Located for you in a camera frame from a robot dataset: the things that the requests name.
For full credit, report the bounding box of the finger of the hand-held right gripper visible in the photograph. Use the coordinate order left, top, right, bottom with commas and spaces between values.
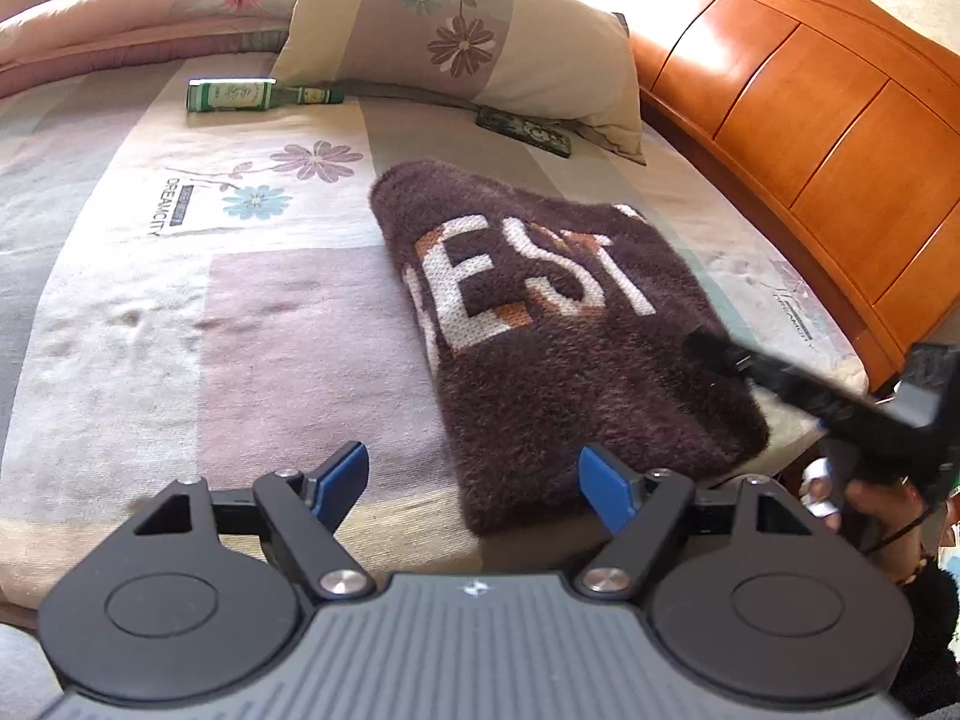
686, 325, 865, 430

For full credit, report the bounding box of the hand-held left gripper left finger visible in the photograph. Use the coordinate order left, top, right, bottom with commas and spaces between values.
133, 441, 376, 602

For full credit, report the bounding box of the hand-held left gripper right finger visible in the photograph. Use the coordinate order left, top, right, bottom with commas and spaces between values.
570, 442, 824, 602

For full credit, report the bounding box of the brown fuzzy lettered sweater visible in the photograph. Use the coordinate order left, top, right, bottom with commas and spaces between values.
367, 157, 773, 537

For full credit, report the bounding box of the person's right forearm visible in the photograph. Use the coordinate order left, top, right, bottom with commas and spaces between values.
892, 547, 960, 720

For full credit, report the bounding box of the person's right hand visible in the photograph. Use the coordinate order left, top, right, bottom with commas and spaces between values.
799, 456, 932, 580

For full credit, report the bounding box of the orange wooden headboard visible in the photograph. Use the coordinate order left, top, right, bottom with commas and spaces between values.
536, 0, 960, 395

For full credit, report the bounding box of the dark green patterned phone case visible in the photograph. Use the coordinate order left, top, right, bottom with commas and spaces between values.
475, 105, 575, 160

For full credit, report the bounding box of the green glass bottle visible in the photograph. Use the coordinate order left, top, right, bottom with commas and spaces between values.
186, 77, 346, 115

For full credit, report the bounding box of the cream floral pillow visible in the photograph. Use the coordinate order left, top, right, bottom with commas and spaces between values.
270, 0, 647, 166

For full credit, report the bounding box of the pink floral quilt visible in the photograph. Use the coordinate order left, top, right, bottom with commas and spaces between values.
0, 0, 331, 98

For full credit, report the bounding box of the beaded bracelet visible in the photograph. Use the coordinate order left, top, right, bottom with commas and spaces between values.
896, 551, 944, 588

